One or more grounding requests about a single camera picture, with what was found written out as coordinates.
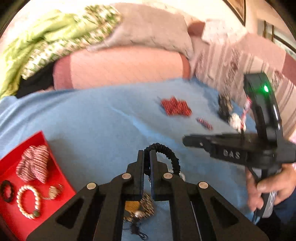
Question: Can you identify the black elastic hair tie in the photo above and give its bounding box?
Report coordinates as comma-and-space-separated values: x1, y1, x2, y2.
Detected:
143, 142, 181, 176

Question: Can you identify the white pearl bracelet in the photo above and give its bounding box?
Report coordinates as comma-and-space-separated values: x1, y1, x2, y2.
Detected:
16, 184, 42, 220

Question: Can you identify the red jewelry tray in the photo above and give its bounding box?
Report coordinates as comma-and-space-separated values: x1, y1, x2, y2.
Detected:
1, 131, 76, 240

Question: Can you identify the person's right hand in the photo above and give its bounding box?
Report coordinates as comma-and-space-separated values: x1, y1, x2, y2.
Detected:
245, 163, 296, 211

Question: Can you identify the small purple patterned hair clip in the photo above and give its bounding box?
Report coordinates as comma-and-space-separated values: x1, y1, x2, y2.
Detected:
196, 118, 213, 131

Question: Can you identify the blue blanket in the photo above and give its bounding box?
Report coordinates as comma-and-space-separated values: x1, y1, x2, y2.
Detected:
0, 77, 262, 241

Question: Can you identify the striped floral pillow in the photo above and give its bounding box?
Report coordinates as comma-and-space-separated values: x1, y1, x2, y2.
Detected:
190, 34, 295, 140

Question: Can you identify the red white checkered scrunchie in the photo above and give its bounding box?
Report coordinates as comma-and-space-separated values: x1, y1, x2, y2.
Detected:
16, 145, 50, 184

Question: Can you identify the white printed pillow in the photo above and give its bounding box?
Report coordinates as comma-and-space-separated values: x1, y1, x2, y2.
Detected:
201, 20, 248, 45

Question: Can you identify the pink quilted pillow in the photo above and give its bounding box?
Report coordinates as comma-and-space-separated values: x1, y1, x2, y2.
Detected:
53, 46, 190, 90

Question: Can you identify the black garment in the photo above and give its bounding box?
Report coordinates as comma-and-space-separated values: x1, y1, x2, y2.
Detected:
15, 62, 55, 98

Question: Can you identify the green white patterned quilt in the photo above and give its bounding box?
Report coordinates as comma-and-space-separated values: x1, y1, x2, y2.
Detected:
21, 5, 121, 79

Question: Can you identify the green comforter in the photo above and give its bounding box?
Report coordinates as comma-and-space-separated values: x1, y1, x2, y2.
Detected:
1, 10, 97, 98

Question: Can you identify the amber beaded necklace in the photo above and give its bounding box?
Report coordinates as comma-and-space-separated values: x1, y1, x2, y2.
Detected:
123, 192, 156, 224

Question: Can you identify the red white striped cord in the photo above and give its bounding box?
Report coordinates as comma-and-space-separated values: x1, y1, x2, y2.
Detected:
240, 96, 253, 133

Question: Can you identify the black beaded bracelet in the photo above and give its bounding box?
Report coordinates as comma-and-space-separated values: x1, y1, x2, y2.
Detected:
0, 179, 16, 204

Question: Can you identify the wooden picture frame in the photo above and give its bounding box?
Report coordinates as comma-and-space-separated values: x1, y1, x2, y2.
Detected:
223, 0, 246, 26

